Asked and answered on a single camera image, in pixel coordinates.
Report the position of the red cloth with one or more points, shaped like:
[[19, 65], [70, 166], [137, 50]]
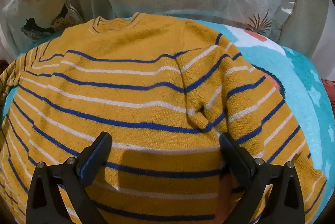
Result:
[[328, 91]]

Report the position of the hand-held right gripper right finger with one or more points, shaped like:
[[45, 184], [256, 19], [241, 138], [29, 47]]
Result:
[[235, 153]]

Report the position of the yellow striped knit sweater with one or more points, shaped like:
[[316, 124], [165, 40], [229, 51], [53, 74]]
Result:
[[130, 98]]

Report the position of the teal cartoon printed blanket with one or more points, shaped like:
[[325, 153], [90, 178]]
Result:
[[301, 82]]

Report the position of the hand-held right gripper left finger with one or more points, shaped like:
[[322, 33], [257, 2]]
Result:
[[95, 154]]

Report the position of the bird printed cushion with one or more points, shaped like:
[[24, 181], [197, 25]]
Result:
[[44, 9]]

